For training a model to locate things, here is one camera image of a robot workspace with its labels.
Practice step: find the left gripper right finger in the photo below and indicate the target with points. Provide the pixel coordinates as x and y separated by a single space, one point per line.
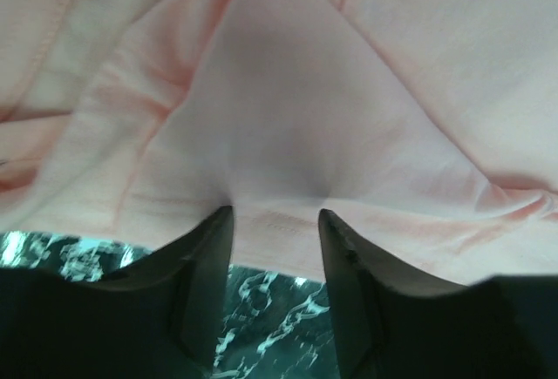
393 320

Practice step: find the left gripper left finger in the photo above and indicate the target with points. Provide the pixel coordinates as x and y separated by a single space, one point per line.
158 317

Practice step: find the pink t shirt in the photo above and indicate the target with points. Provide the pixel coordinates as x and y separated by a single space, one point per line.
430 126

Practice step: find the black marble pattern mat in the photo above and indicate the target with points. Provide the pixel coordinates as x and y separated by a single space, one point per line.
275 325

